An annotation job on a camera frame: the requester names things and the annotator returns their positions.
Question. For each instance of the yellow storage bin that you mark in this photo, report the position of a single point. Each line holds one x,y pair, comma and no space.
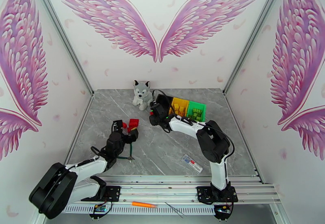
181,101

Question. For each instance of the clear plastic blade case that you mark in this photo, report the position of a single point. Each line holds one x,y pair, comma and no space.
192,163

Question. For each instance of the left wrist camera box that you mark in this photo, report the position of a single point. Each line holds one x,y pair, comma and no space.
117,126

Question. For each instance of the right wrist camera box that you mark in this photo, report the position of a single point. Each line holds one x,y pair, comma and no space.
159,108

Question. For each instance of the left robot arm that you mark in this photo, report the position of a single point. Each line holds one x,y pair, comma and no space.
53,187

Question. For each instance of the red arched lego brick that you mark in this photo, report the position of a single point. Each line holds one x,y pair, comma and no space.
133,125

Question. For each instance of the black storage bin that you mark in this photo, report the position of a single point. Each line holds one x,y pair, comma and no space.
166,99

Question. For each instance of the green storage bin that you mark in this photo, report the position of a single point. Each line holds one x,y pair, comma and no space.
199,105

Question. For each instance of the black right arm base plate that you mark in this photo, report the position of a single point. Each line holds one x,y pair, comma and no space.
203,192

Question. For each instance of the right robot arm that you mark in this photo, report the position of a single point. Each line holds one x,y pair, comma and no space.
214,142

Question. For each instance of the grey husky plush toy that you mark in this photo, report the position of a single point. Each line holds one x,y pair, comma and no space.
142,95

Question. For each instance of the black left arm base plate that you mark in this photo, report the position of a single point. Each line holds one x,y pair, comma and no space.
113,192

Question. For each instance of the orange pen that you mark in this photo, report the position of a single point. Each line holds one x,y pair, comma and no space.
142,204

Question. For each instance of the small circuit board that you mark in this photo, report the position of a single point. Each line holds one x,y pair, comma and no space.
223,209
99,208

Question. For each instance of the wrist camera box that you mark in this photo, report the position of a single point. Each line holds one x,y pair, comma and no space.
117,126
159,108

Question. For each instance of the metal tweezers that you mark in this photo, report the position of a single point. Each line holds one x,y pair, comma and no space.
175,210

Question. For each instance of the aluminium frame post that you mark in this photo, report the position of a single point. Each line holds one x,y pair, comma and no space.
253,38
64,38

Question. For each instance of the aluminium rail base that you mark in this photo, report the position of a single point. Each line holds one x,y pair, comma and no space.
157,187

